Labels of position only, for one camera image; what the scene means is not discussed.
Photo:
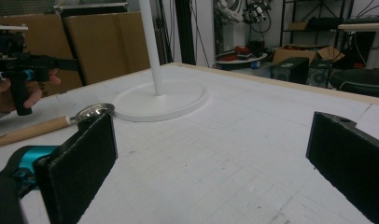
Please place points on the black round stool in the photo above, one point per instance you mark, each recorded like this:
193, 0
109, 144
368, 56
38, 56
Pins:
362, 82

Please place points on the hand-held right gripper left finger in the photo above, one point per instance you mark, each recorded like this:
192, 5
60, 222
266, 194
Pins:
75, 168

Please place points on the white round table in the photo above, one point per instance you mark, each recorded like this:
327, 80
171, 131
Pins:
240, 60

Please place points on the white hook rack stand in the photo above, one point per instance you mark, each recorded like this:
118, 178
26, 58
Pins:
159, 102

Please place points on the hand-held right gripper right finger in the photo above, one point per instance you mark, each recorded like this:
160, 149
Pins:
349, 168

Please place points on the open cardboard box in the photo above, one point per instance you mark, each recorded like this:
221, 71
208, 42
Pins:
296, 54

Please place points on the black metal frame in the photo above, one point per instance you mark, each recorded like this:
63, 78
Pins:
185, 31

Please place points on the black metal shelf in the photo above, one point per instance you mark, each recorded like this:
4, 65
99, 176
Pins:
318, 25

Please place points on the white foam mat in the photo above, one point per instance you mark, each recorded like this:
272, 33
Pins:
209, 155

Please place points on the black computer tower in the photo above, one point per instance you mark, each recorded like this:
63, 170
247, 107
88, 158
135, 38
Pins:
288, 70
320, 74

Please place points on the white desk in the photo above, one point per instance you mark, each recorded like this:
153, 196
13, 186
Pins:
376, 46

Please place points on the white and black equipment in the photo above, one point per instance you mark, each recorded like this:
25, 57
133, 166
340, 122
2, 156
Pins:
237, 12

